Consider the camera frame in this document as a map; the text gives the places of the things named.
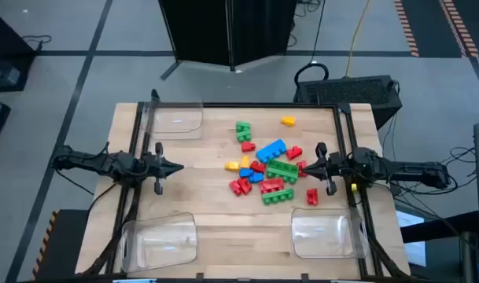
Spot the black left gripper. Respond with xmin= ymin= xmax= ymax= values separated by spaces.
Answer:
xmin=138 ymin=141 xmax=185 ymax=196

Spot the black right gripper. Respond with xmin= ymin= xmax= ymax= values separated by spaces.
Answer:
xmin=303 ymin=141 xmax=352 ymax=197

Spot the wide large green block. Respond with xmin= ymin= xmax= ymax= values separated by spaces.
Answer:
xmin=266 ymin=159 xmax=300 ymax=185

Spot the long green four-stud block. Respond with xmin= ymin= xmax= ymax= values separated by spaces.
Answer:
xmin=261 ymin=188 xmax=295 ymax=206

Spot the large red block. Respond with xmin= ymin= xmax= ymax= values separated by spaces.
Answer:
xmin=259 ymin=178 xmax=286 ymax=194

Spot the large blue block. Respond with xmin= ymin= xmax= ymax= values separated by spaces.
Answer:
xmin=256 ymin=138 xmax=288 ymax=164

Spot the clear plastic bin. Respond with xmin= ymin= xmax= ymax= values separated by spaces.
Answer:
xmin=144 ymin=102 xmax=204 ymax=141
xmin=120 ymin=211 xmax=199 ymax=274
xmin=290 ymin=207 xmax=370 ymax=259

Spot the black computer case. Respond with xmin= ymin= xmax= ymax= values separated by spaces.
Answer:
xmin=293 ymin=74 xmax=403 ymax=130

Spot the white paper sheet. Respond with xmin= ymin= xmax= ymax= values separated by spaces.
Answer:
xmin=395 ymin=210 xmax=427 ymax=268

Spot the black striped-edge floor mat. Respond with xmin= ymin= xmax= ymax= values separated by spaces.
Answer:
xmin=31 ymin=208 xmax=90 ymax=282

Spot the black desk beam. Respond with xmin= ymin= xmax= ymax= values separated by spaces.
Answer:
xmin=400 ymin=211 xmax=479 ymax=244

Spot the black partition panel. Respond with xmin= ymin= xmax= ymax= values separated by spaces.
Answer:
xmin=158 ymin=0 xmax=299 ymax=82

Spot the dark laptop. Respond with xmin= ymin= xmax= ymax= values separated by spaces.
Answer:
xmin=459 ymin=231 xmax=479 ymax=283

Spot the grey box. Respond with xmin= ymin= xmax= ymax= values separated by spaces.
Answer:
xmin=0 ymin=66 xmax=22 ymax=90

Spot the black cabinet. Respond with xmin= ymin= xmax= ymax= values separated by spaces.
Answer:
xmin=0 ymin=7 xmax=38 ymax=94

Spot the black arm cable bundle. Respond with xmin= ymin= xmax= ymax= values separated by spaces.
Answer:
xmin=380 ymin=112 xmax=479 ymax=237

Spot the black metal table frame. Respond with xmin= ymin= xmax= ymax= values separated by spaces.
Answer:
xmin=81 ymin=88 xmax=412 ymax=279

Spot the black looped cable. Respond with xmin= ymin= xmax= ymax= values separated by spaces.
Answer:
xmin=293 ymin=0 xmax=330 ymax=90

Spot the yellow cable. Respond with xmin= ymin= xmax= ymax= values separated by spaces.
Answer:
xmin=344 ymin=0 xmax=372 ymax=79

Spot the black floor cable bundle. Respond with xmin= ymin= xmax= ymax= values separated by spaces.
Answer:
xmin=288 ymin=0 xmax=322 ymax=48

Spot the thin black floor cable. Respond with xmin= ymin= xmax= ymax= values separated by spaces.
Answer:
xmin=21 ymin=34 xmax=53 ymax=52

